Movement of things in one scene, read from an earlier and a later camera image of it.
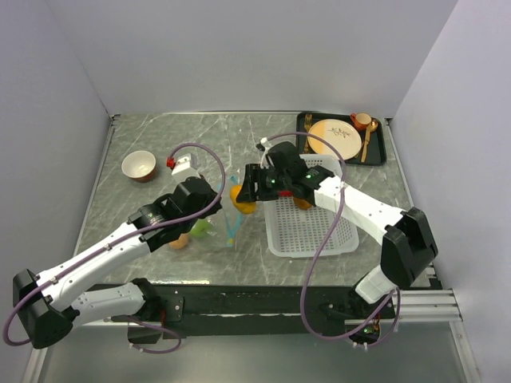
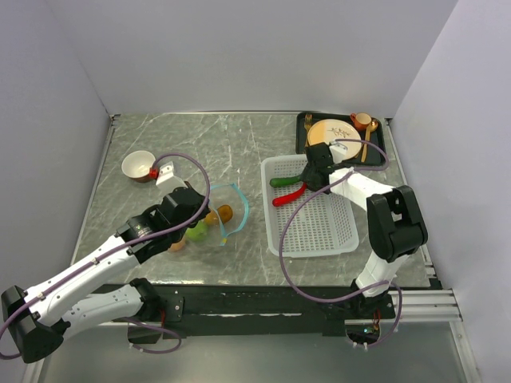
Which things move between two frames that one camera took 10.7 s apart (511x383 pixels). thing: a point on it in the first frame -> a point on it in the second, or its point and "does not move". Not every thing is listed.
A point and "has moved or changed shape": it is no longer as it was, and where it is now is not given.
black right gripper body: [275, 182] -> [307, 176]
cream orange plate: [344, 137] does not move
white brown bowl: [139, 165] does not move
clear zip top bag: [219, 231] has moved or changed shape
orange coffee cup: [361, 120] does not move
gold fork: [307, 124] does not move
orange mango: [245, 207] -> [211, 218]
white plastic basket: [293, 232] does not move
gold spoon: [371, 128] does not move
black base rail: [242, 310] does not move
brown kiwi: [303, 204] -> [225, 213]
